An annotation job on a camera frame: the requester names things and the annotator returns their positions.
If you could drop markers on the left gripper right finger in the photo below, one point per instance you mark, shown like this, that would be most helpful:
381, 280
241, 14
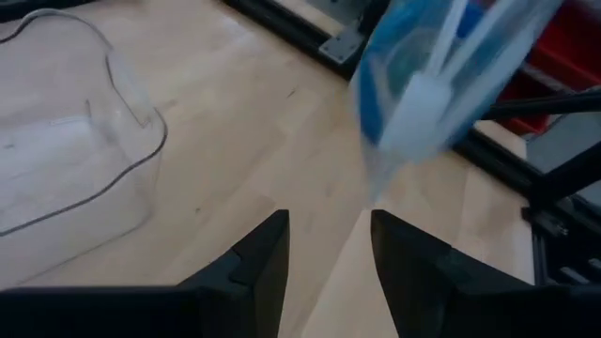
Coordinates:
469, 310

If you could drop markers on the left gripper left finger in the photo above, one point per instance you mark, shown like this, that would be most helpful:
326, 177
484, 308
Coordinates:
141, 314

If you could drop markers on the clear plastic bag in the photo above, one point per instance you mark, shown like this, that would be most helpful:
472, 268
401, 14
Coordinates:
422, 103

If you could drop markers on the clear plastic bin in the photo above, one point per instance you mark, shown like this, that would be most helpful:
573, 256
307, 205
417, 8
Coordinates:
70, 155

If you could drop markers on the red storage bin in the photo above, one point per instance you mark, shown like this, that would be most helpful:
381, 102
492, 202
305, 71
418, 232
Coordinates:
568, 47

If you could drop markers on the silver frame bracket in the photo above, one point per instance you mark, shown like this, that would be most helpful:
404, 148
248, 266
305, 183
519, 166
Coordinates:
343, 46

